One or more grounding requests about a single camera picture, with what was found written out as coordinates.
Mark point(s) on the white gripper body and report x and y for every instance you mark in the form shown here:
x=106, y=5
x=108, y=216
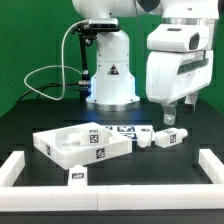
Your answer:
x=172, y=76

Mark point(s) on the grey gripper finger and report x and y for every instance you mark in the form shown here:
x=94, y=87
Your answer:
x=190, y=102
x=169, y=111

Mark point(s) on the white square table top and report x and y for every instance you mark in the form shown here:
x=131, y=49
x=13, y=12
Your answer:
x=56, y=146

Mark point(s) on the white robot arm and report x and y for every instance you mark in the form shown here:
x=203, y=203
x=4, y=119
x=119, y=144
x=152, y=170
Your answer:
x=113, y=86

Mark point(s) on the white marker sheet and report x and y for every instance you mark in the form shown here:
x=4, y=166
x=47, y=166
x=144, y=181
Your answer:
x=130, y=131

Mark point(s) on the white U-shaped fence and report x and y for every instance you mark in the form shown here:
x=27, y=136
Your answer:
x=102, y=198

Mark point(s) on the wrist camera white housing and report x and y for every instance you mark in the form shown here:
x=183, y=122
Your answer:
x=178, y=38

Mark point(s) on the black camera on stand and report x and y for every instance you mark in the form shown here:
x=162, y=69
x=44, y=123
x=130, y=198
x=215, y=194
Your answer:
x=87, y=31

